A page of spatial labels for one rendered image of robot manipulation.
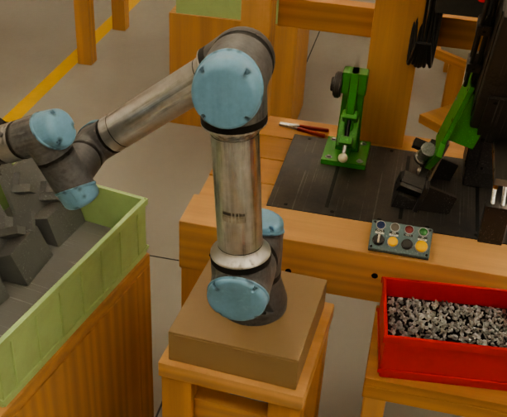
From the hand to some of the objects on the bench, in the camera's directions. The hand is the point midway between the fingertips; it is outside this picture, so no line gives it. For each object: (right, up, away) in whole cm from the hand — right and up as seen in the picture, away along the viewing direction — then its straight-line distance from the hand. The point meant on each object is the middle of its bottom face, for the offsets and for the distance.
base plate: (+126, -5, +64) cm, 141 cm away
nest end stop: (+105, -4, +56) cm, 119 cm away
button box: (+100, -19, +43) cm, 111 cm away
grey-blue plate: (+131, -13, +48) cm, 140 cm away
